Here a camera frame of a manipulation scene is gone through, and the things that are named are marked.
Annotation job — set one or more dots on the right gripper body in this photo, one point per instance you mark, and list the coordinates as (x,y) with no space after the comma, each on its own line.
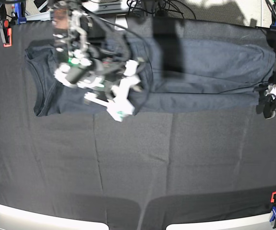
(109,83)

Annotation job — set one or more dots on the blue bar clamp left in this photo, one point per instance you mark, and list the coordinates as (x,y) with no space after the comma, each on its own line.
(18,12)

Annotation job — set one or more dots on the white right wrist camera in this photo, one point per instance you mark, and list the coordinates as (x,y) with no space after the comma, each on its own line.
(121,110)

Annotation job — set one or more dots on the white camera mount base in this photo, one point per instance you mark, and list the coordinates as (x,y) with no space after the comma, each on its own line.
(121,22)

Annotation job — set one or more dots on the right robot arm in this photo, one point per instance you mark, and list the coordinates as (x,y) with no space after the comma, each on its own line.
(76,55)

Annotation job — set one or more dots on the red black clamp left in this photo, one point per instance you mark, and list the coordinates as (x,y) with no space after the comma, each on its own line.
(6,33)

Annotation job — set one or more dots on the red blue clamp front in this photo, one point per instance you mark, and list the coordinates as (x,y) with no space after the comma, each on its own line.
(273,209)

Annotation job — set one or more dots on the dark grey t-shirt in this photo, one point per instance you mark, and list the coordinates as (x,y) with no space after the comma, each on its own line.
(183,75)

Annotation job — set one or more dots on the black table cloth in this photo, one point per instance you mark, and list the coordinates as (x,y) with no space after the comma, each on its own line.
(147,172)

